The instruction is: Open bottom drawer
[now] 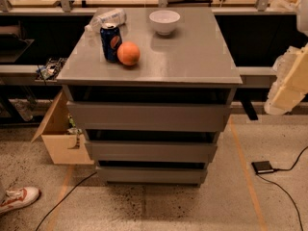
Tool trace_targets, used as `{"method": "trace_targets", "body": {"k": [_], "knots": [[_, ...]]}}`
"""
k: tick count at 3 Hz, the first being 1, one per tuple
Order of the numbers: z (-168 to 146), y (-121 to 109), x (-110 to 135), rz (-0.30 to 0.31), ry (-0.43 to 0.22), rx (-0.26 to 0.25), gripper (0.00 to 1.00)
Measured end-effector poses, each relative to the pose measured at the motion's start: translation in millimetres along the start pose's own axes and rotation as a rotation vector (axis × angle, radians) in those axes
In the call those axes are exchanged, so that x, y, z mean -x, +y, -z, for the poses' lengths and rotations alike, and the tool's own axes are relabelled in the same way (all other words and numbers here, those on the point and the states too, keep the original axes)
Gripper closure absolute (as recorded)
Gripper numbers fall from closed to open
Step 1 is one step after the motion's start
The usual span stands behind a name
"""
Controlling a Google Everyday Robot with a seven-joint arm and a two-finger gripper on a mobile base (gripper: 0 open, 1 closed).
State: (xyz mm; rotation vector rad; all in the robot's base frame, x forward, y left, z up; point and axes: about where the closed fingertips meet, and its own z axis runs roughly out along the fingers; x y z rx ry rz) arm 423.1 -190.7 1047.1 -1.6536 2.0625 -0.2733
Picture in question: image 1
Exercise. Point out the grey bottom drawer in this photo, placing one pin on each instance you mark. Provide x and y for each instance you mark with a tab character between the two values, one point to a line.
152	175

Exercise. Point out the grey drawer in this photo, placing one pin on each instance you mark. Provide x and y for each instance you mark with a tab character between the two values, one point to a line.
152	175
149	117
178	152

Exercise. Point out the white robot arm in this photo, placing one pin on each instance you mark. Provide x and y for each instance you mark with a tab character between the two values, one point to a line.
301	9

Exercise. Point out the grey drawer cabinet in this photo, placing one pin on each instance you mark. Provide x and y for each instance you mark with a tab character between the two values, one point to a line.
190	66

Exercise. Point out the grey middle drawer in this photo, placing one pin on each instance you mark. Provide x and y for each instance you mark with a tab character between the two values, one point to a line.
178	152

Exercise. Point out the grey top drawer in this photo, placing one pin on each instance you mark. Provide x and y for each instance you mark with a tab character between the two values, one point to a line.
149	117

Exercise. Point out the black foot pedal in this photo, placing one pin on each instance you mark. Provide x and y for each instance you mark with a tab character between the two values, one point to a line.
262	167

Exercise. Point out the white ceramic bowl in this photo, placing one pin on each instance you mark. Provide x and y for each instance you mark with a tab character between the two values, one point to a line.
164	22

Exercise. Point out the orange fruit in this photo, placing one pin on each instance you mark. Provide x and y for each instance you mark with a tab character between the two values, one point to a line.
128	53

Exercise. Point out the blue pepsi can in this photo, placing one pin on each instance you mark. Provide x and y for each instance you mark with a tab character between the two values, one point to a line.
111	40

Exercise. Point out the clear plastic water bottle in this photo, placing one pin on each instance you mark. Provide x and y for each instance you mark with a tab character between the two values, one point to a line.
116	17

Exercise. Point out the cardboard box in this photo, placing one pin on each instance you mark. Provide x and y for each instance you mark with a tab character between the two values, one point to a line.
64	148

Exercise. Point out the clutter tray on shelf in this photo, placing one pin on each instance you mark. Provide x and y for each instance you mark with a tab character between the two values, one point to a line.
50	70

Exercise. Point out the white red sneaker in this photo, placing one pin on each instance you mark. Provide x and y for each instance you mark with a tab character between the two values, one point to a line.
14	199

